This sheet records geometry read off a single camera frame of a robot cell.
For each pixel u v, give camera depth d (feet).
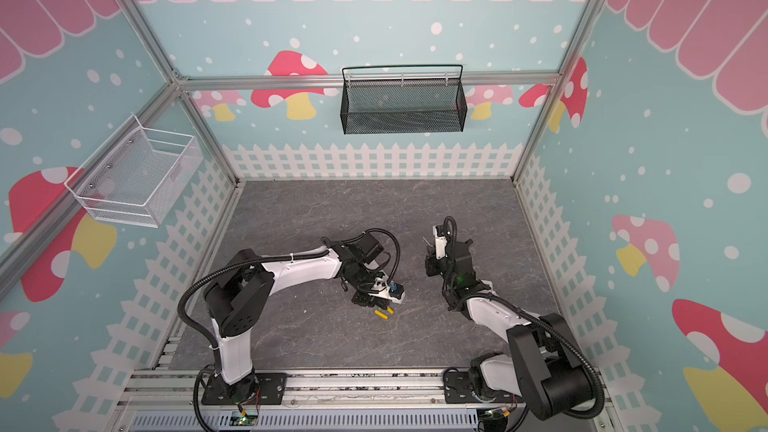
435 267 2.60
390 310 2.81
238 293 1.64
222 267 3.26
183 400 2.44
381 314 2.80
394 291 2.43
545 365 1.39
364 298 2.54
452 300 2.20
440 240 2.55
